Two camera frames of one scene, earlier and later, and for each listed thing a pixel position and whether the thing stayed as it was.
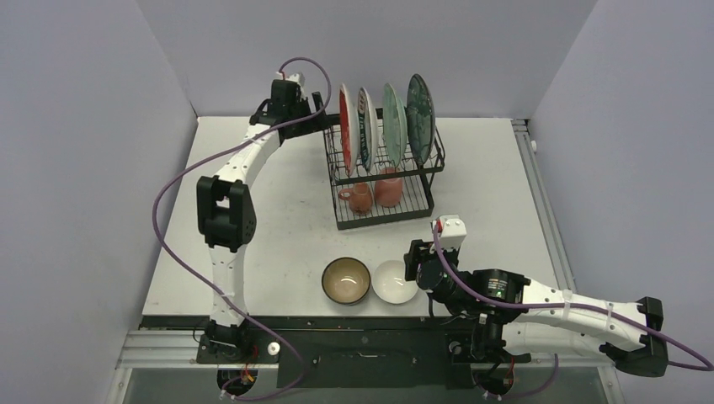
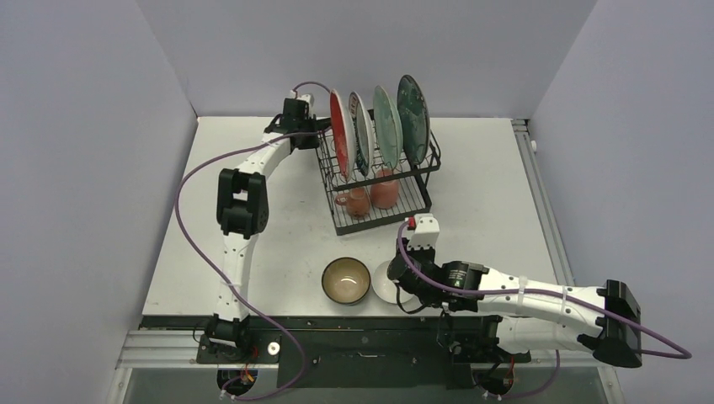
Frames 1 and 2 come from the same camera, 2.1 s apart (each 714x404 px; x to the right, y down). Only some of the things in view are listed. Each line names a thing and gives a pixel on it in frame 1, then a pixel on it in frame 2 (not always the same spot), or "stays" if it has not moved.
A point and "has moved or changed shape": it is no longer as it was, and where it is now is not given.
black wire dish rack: (382, 172) has moved or changed shape
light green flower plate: (395, 121) has moved or changed shape
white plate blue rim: (368, 130) has moved or changed shape
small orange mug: (360, 198) has moved or changed shape
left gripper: (314, 125) -> (311, 144)
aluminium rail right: (540, 199) stays
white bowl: (389, 283) stays
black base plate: (344, 352) stays
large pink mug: (388, 187) stays
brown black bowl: (345, 280) stays
